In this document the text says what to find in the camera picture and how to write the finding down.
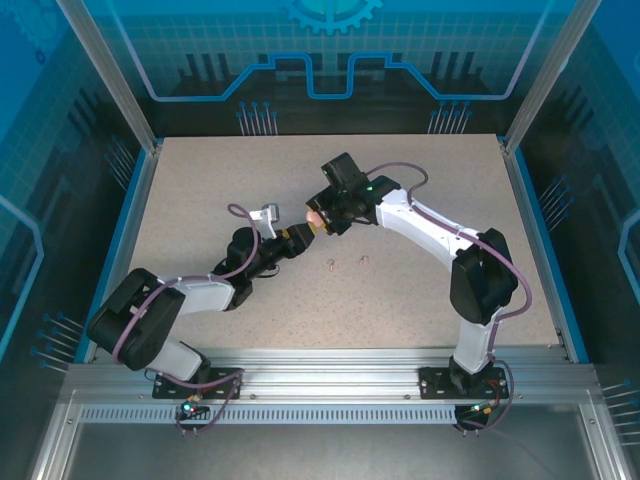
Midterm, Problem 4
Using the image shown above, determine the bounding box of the wide aluminium base beam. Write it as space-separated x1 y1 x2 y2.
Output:
64 347 601 401

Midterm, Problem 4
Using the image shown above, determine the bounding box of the small connector with LEDs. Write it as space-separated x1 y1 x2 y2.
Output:
462 399 503 419
174 393 211 422

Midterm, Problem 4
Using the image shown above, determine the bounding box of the grey metal lower tray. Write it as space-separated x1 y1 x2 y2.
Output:
30 388 621 480

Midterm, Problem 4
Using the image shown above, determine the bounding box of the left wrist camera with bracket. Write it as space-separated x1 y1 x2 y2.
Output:
248 202 282 241

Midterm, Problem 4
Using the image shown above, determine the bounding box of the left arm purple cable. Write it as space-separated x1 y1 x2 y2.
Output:
110 202 245 437

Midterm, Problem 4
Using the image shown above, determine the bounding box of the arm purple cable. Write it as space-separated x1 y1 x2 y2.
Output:
110 202 245 437
368 160 534 436

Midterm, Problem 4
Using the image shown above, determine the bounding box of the aluminium and blue side rail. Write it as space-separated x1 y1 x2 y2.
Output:
73 142 164 364
499 139 592 365

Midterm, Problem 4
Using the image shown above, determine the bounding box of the slotted grey cable duct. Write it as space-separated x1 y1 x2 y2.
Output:
78 405 461 427

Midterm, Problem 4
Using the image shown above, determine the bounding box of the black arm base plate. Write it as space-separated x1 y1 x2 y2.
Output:
418 366 511 401
152 367 245 401

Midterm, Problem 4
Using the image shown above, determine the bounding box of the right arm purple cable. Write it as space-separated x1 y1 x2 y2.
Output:
368 160 534 436

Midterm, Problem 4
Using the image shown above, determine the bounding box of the aluminium frame post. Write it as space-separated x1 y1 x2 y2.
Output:
501 0 605 156
53 0 165 155

